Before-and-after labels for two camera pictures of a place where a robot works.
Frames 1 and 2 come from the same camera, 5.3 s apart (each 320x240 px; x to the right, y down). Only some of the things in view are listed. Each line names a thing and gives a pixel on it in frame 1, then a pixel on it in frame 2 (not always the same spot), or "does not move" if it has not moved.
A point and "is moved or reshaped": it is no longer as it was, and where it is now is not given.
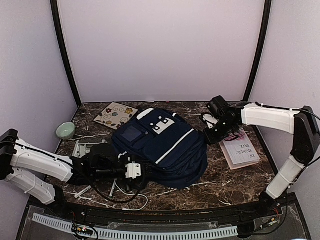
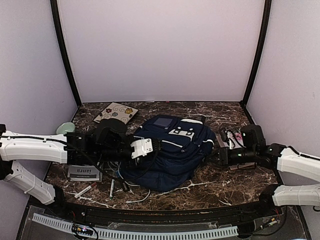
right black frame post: [260, 50] does not move
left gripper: [138, 180] → [136, 163]
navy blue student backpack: [170, 143] is moved or reshaped
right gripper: [210, 137] → [225, 158]
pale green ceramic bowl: [66, 130] does not move
